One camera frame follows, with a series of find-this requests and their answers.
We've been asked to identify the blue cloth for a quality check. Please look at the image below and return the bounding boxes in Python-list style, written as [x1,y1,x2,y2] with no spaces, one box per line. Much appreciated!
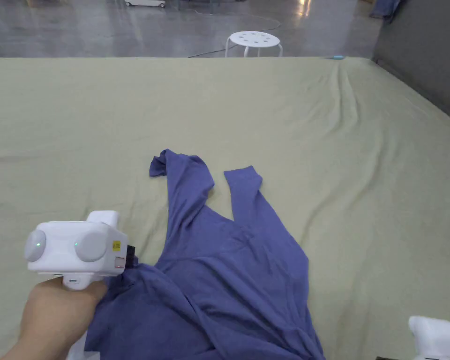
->
[369,0,402,20]

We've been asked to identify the dark blue shirt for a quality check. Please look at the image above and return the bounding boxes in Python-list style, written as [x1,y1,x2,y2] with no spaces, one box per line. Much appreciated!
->
[83,149,326,360]

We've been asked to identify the white wheeled base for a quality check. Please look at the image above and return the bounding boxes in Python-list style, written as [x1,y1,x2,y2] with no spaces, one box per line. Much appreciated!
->
[124,0,166,8]

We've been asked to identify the white round stool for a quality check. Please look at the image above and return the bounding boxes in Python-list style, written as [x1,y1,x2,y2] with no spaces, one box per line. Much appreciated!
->
[225,31,284,58]

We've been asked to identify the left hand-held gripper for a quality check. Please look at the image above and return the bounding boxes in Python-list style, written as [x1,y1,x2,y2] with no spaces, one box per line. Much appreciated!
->
[24,210,139,292]

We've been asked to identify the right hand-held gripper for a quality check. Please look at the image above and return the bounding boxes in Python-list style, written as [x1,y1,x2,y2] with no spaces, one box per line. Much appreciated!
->
[408,315,450,360]

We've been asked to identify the bed with pale green sheet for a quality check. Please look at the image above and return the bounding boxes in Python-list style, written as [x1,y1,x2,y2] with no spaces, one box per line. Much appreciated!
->
[0,56,450,360]

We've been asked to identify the person's left hand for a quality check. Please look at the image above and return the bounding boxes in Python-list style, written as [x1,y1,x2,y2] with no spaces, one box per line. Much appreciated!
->
[19,274,109,360]

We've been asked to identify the person's left forearm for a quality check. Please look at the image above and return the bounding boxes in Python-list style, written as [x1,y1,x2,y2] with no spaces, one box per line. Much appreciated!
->
[0,339,45,360]

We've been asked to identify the grey padded headboard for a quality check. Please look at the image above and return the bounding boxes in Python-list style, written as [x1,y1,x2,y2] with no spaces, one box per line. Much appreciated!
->
[372,0,450,128]

